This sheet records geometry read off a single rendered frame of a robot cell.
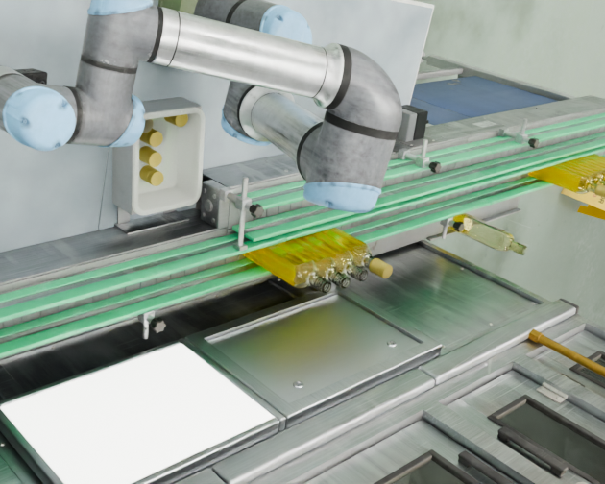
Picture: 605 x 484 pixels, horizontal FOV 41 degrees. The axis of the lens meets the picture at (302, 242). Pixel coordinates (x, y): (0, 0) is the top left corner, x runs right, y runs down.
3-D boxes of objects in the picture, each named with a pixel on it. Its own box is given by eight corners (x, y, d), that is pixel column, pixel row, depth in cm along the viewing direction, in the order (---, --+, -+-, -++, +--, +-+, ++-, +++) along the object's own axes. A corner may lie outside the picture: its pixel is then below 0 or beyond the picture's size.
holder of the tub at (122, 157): (111, 225, 181) (131, 238, 176) (112, 105, 170) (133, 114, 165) (177, 210, 192) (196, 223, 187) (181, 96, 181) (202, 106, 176)
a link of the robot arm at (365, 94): (434, 64, 120) (101, -21, 100) (412, 136, 124) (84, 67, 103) (399, 51, 130) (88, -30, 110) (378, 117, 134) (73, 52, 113)
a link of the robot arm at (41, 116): (78, 157, 105) (14, 154, 99) (38, 132, 112) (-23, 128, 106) (88, 97, 103) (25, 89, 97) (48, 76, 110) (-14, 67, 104)
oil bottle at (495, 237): (444, 226, 249) (516, 259, 232) (449, 208, 247) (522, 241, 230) (453, 227, 253) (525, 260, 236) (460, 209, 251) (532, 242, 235)
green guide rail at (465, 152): (233, 199, 185) (255, 211, 179) (233, 195, 184) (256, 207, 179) (616, 112, 297) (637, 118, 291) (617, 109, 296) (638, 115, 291)
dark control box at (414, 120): (383, 133, 233) (405, 142, 228) (387, 106, 230) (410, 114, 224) (402, 130, 238) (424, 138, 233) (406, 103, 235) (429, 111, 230)
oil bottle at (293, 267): (241, 255, 194) (302, 293, 180) (242, 233, 191) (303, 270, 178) (259, 250, 197) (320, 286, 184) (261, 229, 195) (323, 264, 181)
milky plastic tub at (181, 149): (112, 204, 179) (133, 218, 173) (112, 104, 169) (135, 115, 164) (179, 190, 190) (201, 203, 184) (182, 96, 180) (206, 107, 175)
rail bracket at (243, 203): (215, 237, 185) (250, 259, 177) (220, 168, 178) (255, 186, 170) (226, 234, 187) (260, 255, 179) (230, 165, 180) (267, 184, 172)
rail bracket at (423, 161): (394, 157, 220) (432, 174, 211) (398, 132, 217) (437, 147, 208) (403, 156, 223) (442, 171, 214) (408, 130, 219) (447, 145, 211)
